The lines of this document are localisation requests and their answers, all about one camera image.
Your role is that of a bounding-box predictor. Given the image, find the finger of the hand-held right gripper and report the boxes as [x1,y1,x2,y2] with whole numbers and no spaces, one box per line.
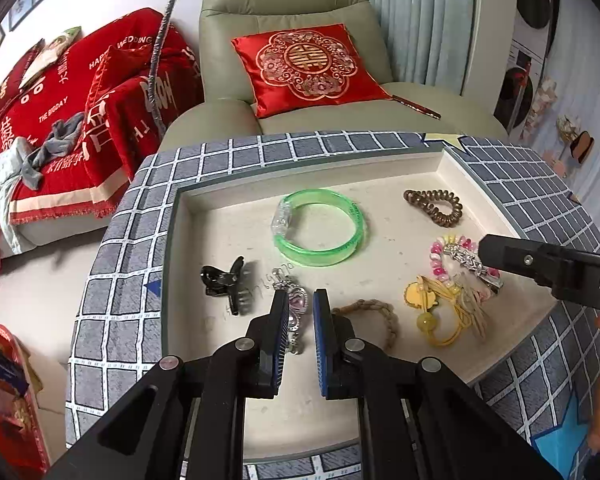
[477,234,561,288]

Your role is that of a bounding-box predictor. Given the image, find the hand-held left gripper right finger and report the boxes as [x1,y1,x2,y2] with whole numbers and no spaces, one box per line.
[312,287,563,480]

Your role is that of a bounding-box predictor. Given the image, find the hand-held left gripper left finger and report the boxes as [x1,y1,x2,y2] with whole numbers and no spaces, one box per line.
[45,287,291,480]

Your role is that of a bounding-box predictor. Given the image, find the silver pink heart brooch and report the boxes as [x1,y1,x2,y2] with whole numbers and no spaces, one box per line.
[272,267,311,356]

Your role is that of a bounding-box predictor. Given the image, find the silver rhinestone hair clip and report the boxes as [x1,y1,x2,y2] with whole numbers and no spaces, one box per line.
[442,242,505,288]

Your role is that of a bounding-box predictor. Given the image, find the silver and beige hair clip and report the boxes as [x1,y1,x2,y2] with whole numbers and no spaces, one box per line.
[452,280,491,343]

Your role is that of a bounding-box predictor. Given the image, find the brown braided bracelet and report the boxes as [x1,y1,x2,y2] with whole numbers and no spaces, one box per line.
[332,298,401,353]

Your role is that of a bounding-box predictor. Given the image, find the pink beaded bracelet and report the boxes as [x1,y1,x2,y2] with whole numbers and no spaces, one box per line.
[430,234,501,291]

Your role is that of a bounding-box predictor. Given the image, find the black hair claw clip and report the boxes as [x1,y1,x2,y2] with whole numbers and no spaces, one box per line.
[201,256,258,317]

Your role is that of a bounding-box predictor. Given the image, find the yellow flower hair tie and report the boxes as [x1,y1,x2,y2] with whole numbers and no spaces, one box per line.
[404,275,481,348]

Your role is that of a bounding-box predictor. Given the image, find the grey jewellery tray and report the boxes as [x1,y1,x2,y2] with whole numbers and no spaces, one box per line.
[162,142,576,463]

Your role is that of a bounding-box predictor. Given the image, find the green translucent bangle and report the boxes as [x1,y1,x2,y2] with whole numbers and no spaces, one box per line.
[271,188,369,267]

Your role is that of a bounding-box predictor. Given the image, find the small ship ornament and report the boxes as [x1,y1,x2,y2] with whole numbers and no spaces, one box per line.
[555,112,596,166]

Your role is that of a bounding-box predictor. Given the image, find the blue star patch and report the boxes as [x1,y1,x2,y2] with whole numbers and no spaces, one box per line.
[532,395,593,480]

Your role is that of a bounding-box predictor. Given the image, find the hanging shell ornament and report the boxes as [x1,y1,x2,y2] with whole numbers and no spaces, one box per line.
[522,77,558,141]

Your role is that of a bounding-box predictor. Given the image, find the red envelope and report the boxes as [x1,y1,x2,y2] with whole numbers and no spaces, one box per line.
[391,92,442,120]

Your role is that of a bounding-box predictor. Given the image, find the beige sofa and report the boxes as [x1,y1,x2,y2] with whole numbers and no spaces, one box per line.
[0,195,121,286]

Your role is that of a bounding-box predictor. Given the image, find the red embroidered cushion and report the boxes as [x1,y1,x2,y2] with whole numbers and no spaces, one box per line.
[231,23,393,119]

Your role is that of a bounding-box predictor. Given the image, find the pale blue curtain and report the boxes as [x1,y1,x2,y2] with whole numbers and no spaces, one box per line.
[365,0,483,96]

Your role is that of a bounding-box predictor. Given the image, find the red printed pillow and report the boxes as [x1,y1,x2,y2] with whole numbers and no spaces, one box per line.
[82,45,203,181]

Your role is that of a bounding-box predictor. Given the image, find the red gift bag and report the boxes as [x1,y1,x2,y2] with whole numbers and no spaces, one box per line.
[0,317,51,476]

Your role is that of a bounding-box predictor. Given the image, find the grey crumpled cloth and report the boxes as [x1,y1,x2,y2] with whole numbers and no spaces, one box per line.
[22,112,88,191]

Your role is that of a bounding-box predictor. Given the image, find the green leather armchair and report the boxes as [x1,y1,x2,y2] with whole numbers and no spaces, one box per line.
[157,0,508,153]

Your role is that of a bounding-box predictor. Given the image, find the red printed blanket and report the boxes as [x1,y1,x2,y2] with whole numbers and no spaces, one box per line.
[0,7,203,226]

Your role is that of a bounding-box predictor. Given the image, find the white printed pillow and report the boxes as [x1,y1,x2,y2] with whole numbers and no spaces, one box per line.
[20,27,83,88]

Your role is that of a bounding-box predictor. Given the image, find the brown spiral hair tie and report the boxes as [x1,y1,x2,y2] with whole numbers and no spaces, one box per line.
[403,188,463,228]

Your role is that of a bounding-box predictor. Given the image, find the wall poster with black disc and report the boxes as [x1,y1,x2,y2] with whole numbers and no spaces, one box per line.
[495,42,548,136]

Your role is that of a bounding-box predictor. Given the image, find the grey braided cable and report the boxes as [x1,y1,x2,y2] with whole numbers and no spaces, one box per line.
[147,0,191,136]

